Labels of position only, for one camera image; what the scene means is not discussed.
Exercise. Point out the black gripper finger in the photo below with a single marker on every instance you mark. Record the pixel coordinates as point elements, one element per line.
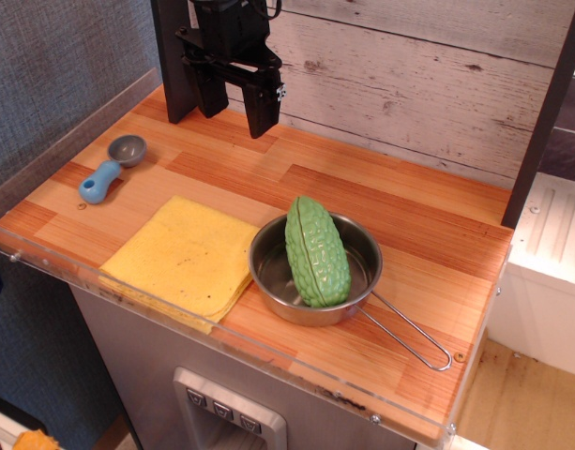
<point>211,91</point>
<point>263,94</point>

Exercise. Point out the green bitter gourd toy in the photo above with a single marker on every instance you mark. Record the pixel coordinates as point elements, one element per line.
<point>316,255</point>

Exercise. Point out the grey toy fridge cabinet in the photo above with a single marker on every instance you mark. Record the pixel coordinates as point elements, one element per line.
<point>141,355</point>

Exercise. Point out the clear acrylic left guard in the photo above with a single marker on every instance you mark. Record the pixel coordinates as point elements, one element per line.
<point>32,174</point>

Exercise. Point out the black vertical post left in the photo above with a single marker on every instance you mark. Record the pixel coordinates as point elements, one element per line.
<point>169,16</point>

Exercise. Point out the clear acrylic guard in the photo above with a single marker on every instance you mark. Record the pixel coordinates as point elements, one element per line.
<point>32,174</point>
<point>354,359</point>

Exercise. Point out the yellow folded towel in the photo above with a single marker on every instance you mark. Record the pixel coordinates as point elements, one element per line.
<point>188,261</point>

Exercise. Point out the white toy sink unit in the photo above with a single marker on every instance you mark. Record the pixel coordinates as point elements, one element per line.
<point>533,312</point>

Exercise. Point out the blue handled grey spoon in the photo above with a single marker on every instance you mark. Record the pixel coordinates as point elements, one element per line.
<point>126,151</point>

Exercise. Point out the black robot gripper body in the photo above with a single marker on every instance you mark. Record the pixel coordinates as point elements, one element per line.
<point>225,42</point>

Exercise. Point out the silver dispenser button panel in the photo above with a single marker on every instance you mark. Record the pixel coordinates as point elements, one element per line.
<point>216,417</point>

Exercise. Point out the black vertical post right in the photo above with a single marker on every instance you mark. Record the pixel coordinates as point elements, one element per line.
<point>550,109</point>

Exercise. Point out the steel pot with wire handle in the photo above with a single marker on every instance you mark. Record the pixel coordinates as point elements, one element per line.
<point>271,272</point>

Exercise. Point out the clear acrylic front guard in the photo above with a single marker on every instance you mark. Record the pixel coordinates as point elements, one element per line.
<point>354,359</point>

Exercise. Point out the black vertical post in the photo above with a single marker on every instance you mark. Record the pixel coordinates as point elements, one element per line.
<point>550,109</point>
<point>169,16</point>

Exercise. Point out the orange object bottom left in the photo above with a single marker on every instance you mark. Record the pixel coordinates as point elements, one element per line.
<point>35,440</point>

